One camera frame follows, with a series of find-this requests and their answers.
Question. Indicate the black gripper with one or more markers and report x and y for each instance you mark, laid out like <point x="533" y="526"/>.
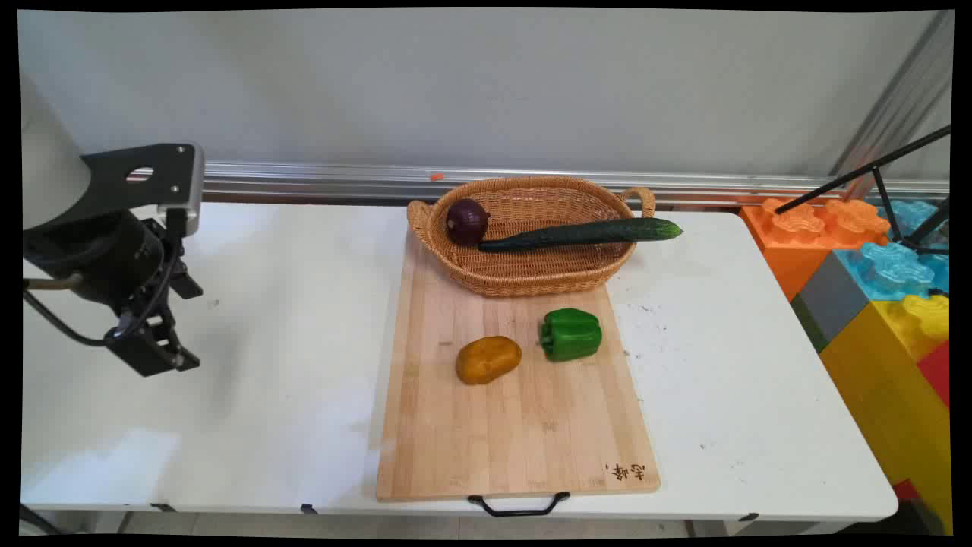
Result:
<point x="99" y="258"/>

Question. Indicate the dark green cucumber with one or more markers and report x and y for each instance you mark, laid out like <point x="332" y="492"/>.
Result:
<point x="585" y="232"/>

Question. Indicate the red onion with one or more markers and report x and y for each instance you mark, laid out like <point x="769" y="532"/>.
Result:
<point x="466" y="222"/>

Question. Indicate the brown potato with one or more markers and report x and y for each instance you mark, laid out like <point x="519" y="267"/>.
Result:
<point x="488" y="359"/>

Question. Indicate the woven wicker basket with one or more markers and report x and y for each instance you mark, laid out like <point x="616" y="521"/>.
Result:
<point x="531" y="270"/>

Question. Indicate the bamboo cutting board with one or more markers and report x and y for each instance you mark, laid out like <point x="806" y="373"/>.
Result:
<point x="516" y="433"/>

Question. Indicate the green bell pepper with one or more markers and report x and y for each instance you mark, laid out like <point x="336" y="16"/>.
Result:
<point x="571" y="334"/>

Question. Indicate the orange toy block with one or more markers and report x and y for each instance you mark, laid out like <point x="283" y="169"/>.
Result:
<point x="793" y="243"/>

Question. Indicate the black tripod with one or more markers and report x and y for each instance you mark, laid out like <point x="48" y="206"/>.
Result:
<point x="873" y="169"/>

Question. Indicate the blue toy block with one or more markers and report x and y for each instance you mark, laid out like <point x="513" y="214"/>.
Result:
<point x="888" y="270"/>
<point x="911" y="216"/>

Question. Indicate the yellow toy block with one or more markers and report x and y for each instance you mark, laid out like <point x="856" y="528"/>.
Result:
<point x="888" y="387"/>

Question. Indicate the red toy block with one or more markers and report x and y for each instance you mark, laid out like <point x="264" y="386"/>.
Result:
<point x="938" y="372"/>

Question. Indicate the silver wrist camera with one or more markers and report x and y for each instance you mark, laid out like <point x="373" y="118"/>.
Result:
<point x="194" y="190"/>

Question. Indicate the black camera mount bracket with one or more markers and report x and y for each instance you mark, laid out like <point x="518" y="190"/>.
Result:
<point x="110" y="186"/>

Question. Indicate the aluminium wall rail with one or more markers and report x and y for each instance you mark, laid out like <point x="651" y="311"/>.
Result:
<point x="319" y="182"/>

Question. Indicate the aluminium corner post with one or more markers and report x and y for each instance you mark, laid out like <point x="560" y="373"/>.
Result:
<point x="904" y="91"/>

